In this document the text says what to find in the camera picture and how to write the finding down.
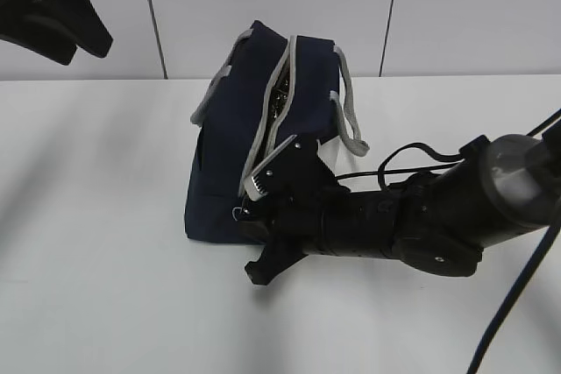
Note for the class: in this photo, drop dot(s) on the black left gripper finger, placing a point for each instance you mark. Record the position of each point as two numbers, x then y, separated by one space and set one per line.
45 36
87 29

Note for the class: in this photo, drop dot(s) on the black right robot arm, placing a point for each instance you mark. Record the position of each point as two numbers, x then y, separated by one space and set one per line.
494 191

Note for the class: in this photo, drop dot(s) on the navy and white lunch bag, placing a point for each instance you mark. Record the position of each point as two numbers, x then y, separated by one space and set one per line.
268 89

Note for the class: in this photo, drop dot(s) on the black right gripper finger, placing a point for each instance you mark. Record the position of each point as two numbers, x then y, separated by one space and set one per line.
292 169
287 239

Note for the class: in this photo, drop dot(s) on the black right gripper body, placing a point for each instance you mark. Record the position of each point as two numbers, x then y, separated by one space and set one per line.
332 210

